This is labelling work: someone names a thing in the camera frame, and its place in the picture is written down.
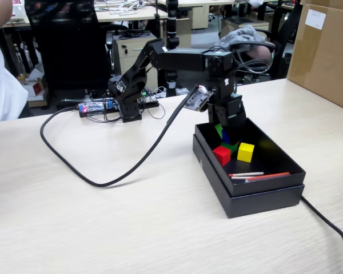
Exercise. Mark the beige drawer cabinet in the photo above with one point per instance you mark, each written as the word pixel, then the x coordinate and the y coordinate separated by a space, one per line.
pixel 131 54

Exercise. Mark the black chair with armrest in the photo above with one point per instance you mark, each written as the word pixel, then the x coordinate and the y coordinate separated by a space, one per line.
pixel 260 57

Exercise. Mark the light wood office desk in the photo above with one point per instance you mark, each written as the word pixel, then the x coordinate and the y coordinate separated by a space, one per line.
pixel 200 11
pixel 123 15

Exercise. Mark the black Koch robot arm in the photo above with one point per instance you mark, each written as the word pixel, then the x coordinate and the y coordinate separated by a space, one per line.
pixel 183 60

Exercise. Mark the black mesh office chair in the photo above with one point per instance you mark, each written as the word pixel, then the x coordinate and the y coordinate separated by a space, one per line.
pixel 71 48

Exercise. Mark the yellow wooden cube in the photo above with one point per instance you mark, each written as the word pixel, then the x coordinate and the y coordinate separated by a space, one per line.
pixel 245 152

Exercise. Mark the controller board with red light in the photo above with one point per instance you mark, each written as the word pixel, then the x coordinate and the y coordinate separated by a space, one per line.
pixel 95 107

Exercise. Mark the black cardboard box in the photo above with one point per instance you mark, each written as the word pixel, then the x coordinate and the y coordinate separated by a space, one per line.
pixel 268 160

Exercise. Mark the red wooden cube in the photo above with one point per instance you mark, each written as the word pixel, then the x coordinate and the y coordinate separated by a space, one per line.
pixel 222 156

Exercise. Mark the blue wooden cube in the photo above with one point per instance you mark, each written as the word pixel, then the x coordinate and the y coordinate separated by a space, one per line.
pixel 225 137

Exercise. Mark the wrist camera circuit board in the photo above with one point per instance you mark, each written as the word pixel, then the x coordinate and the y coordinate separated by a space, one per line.
pixel 198 100

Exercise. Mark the white paper label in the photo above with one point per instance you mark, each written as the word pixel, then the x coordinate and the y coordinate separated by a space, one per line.
pixel 315 19

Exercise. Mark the white red small carton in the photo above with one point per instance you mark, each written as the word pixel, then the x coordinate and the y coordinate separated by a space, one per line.
pixel 34 88

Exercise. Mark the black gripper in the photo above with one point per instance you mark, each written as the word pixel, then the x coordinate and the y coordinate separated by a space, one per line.
pixel 221 100

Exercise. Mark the large brown cardboard box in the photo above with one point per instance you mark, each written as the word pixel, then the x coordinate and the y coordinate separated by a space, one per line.
pixel 326 57

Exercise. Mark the person in white shirt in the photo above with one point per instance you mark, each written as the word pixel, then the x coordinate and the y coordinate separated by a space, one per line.
pixel 3 85

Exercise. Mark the black vertical pole stand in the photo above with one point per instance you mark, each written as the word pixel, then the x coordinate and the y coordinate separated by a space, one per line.
pixel 172 25

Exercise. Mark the grey cloth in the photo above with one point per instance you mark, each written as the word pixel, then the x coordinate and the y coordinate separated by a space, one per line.
pixel 243 35

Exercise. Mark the long white stick red tip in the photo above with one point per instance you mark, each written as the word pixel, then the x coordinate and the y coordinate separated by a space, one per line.
pixel 245 174

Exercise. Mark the short white stick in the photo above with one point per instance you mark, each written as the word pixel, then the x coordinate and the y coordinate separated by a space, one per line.
pixel 238 177

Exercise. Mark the black open box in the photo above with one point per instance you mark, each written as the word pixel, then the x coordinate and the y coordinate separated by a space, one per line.
pixel 260 202

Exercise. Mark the green wooden cube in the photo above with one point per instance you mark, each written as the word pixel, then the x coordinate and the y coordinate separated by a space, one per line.
pixel 231 148

